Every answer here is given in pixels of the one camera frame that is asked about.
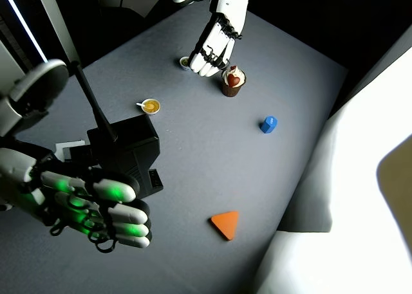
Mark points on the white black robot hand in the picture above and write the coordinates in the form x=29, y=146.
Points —
x=125, y=213
x=230, y=7

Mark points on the black radio with antenna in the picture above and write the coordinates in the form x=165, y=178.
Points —
x=128, y=146

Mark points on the white bowl of green beans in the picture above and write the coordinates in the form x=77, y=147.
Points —
x=184, y=64

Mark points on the toy chocolate cupcake with heart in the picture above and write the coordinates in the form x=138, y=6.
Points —
x=232, y=83

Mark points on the grey table cloth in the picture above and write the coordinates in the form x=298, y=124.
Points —
x=209, y=165

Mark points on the orange triangular toy block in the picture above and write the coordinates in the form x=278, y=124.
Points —
x=228, y=223

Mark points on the white bowl of yellow soup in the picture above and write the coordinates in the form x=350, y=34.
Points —
x=152, y=106

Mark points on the white spoon in yellow soup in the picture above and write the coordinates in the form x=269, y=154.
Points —
x=141, y=104

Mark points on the blue hexagonal toy block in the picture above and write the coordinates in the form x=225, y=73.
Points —
x=268, y=125

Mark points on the white light strip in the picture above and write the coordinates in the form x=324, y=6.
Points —
x=25, y=30

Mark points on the white frame post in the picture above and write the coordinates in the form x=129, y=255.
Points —
x=58, y=23

